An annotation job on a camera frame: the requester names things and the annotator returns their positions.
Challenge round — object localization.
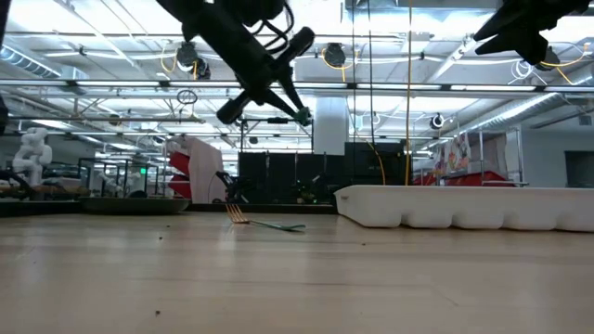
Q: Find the white hanging cloth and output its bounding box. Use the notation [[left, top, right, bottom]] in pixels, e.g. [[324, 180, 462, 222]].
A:
[[184, 135, 226, 205]]

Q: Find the white cutlery tray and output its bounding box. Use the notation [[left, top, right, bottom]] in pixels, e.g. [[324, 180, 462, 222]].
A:
[[334, 184, 594, 232]]

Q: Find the black hanging cable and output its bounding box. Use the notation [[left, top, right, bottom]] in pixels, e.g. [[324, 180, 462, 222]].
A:
[[368, 0, 375, 146]]

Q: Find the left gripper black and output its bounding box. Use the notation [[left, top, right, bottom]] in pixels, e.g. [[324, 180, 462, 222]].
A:
[[215, 44, 307, 125]]

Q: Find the white humanoid robot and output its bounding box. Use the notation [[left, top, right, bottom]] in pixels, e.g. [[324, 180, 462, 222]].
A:
[[11, 127, 55, 186]]

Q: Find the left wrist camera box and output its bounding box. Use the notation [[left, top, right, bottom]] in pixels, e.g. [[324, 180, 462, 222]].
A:
[[277, 26, 316, 64]]

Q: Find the white square pillar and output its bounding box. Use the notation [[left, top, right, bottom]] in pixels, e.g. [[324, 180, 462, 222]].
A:
[[314, 96, 350, 157]]

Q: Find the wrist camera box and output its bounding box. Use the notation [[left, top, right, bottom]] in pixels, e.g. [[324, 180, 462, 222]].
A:
[[277, 26, 316, 64], [518, 30, 551, 67]]

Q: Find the black partition panel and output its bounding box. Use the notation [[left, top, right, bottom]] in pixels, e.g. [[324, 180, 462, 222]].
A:
[[237, 151, 345, 205]]

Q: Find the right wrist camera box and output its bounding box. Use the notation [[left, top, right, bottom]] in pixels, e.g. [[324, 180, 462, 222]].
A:
[[518, 30, 551, 67]]

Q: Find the black cabinet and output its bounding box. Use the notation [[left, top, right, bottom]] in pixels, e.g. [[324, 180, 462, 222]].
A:
[[343, 141, 415, 186]]

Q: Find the dark wall screen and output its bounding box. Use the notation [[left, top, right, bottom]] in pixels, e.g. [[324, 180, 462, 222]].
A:
[[564, 150, 594, 189]]

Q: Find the black metal frame rig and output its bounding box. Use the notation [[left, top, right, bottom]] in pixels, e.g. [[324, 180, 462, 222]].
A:
[[239, 117, 315, 154]]

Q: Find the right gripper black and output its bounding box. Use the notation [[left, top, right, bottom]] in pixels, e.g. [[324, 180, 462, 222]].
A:
[[472, 0, 590, 57]]

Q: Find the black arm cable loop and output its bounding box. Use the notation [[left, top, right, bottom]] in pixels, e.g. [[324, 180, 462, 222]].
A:
[[252, 0, 296, 56]]

